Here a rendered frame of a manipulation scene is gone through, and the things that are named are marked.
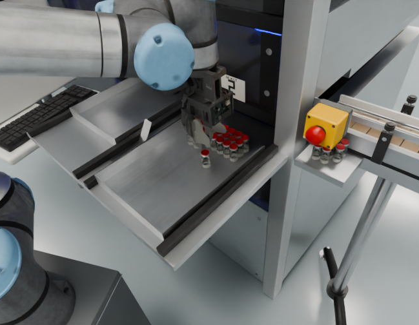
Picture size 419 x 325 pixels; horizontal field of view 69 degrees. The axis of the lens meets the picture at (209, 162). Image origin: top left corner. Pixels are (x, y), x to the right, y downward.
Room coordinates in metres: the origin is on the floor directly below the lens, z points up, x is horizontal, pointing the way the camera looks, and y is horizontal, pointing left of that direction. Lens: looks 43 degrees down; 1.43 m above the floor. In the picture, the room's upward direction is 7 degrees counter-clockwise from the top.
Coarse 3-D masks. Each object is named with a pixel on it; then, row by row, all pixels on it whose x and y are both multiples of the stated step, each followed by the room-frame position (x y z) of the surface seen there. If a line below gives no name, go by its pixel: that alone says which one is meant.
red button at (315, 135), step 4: (312, 128) 0.50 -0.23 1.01; (316, 128) 0.50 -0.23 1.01; (320, 128) 0.50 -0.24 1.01; (308, 132) 0.50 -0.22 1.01; (312, 132) 0.49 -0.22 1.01; (316, 132) 0.49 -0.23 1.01; (320, 132) 0.49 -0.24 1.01; (324, 132) 0.49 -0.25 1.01; (308, 136) 0.50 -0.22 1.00; (312, 136) 0.49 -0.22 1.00; (316, 136) 0.49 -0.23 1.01; (320, 136) 0.48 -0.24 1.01; (324, 136) 0.49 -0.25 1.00; (308, 140) 0.50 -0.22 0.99; (312, 140) 0.49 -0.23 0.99; (316, 140) 0.48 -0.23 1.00; (320, 140) 0.48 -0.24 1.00; (316, 144) 0.48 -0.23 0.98
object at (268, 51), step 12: (264, 0) 0.64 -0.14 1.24; (276, 0) 0.62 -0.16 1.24; (276, 12) 0.61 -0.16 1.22; (264, 36) 0.63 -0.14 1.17; (276, 36) 0.61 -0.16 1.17; (264, 48) 0.63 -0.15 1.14; (276, 48) 0.61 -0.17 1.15; (264, 60) 0.63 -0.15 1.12; (276, 60) 0.61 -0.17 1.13; (264, 72) 0.63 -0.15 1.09; (276, 72) 0.60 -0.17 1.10; (264, 84) 0.63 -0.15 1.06; (264, 96) 0.63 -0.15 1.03
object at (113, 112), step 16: (128, 80) 1.03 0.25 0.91; (96, 96) 0.94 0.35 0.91; (112, 96) 0.97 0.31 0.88; (128, 96) 0.96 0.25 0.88; (144, 96) 0.95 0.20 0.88; (160, 96) 0.93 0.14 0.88; (176, 96) 0.92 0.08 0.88; (80, 112) 0.89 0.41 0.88; (96, 112) 0.88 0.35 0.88; (112, 112) 0.87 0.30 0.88; (128, 112) 0.86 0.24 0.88; (144, 112) 0.84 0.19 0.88; (160, 112) 0.79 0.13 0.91; (96, 128) 0.75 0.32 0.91; (112, 128) 0.78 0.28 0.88; (128, 128) 0.77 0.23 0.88
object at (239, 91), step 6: (222, 78) 0.72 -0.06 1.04; (228, 78) 0.71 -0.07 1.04; (234, 78) 0.69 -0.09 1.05; (222, 84) 0.72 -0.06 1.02; (228, 84) 0.71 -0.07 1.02; (240, 84) 0.68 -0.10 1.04; (234, 90) 0.69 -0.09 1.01; (240, 90) 0.68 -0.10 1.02; (234, 96) 0.69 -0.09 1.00; (240, 96) 0.68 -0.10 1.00
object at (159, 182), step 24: (144, 144) 0.64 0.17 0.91; (168, 144) 0.67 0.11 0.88; (120, 168) 0.59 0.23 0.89; (144, 168) 0.58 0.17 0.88; (168, 168) 0.57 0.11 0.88; (192, 168) 0.56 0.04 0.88; (216, 168) 0.55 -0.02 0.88; (240, 168) 0.51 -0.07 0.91; (120, 192) 0.51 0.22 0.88; (144, 192) 0.50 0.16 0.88; (168, 192) 0.49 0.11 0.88; (192, 192) 0.48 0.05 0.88; (216, 192) 0.46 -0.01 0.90; (144, 216) 0.40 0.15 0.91; (168, 216) 0.42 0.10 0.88
